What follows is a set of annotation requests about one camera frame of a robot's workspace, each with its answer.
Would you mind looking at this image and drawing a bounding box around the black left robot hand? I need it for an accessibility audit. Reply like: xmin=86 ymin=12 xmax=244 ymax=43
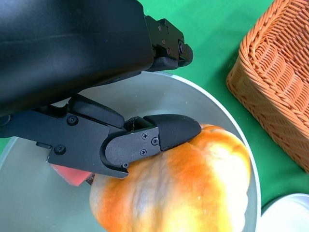
xmin=0 ymin=0 xmax=202 ymax=179

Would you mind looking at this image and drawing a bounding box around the grey green bowl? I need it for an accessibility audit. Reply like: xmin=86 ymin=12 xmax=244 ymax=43
xmin=0 ymin=71 xmax=263 ymax=232

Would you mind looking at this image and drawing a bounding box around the pink cake block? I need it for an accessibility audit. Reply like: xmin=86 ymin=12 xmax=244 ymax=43
xmin=52 ymin=164 xmax=95 ymax=187

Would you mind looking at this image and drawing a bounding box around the brown chocolate cake slice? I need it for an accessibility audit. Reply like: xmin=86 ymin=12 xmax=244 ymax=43
xmin=85 ymin=173 xmax=97 ymax=187

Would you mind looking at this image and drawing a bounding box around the orange striped bread bun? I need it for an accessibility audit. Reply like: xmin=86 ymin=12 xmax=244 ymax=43
xmin=89 ymin=123 xmax=253 ymax=232

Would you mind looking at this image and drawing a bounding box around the orange wicker basket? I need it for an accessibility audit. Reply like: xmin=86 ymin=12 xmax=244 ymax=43
xmin=226 ymin=0 xmax=309 ymax=174

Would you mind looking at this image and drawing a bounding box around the pale lavender plate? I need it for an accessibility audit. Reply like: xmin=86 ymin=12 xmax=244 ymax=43
xmin=260 ymin=193 xmax=309 ymax=232

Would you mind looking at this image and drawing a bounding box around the green tablecloth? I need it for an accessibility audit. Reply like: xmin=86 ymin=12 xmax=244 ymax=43
xmin=140 ymin=0 xmax=309 ymax=211

